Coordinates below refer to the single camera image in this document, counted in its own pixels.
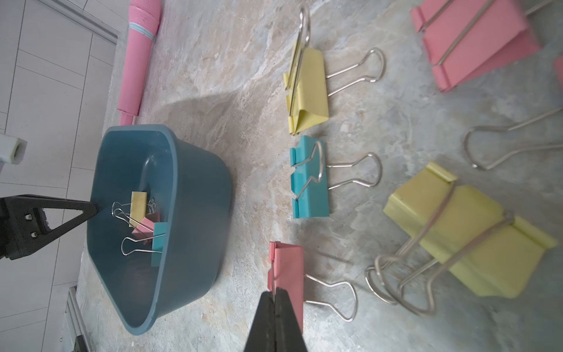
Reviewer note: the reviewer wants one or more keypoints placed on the teal plastic storage box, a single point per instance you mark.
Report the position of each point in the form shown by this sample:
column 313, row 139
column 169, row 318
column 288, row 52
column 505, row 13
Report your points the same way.
column 192, row 189

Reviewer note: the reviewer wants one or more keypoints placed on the small pink binder clip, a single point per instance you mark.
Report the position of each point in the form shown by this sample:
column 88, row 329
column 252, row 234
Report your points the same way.
column 145, row 228
column 287, row 273

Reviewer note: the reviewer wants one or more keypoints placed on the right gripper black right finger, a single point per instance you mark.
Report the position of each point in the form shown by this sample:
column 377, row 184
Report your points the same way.
column 288, row 336

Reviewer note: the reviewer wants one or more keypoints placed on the large yellow binder clip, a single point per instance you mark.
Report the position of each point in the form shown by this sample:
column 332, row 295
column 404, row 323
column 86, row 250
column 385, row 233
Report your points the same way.
column 489, row 249

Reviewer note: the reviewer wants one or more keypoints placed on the small yellow binder clip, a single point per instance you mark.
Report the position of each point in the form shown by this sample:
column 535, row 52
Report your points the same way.
column 134, row 211

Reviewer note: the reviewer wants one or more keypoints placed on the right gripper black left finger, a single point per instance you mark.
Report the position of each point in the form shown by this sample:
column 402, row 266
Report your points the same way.
column 262, row 334

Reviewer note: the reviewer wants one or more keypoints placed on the pink toy microphone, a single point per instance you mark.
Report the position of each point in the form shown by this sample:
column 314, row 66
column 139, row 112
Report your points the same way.
column 143, row 23

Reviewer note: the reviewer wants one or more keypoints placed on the teal binder clip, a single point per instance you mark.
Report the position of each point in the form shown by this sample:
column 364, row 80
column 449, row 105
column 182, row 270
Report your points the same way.
column 309, row 179
column 153, row 245

